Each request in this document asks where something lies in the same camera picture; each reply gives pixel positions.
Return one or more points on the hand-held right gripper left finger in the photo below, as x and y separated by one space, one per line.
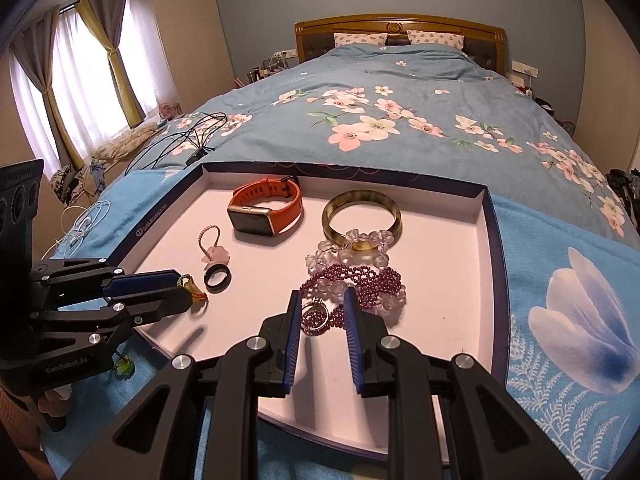
294 350

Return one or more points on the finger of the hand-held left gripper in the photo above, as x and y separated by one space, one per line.
145 282
170 302

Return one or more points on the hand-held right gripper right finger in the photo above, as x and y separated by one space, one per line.
354 350

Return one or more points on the dark blue box tray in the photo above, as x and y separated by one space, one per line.
440 310

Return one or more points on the person's left forearm pink sleeve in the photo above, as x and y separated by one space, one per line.
17 420

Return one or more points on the person's left hand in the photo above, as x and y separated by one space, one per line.
55 394

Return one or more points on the pile of clothes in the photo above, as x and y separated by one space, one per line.
80 180

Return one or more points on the green jade charm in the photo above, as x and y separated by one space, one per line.
123 365

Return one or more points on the orange smartwatch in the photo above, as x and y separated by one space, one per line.
255 215

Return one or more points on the beige fluffy cushion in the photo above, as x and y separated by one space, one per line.
125 141

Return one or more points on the green brown bangle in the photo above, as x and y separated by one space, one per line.
390 210

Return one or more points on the white sheer curtain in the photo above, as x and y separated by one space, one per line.
70 70

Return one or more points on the grey olive curtain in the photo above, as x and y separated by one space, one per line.
117 60
35 60

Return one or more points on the small pink fan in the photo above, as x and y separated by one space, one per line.
169 111

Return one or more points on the blue floral duvet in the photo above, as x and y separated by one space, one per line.
425 90

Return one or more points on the wooden bed headboard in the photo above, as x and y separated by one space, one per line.
315 30

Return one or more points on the white patterned pillow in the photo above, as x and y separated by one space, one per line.
360 40
435 40

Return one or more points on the dark clothes heap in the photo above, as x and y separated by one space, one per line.
625 185

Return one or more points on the white wall socket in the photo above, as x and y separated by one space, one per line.
525 69
284 53

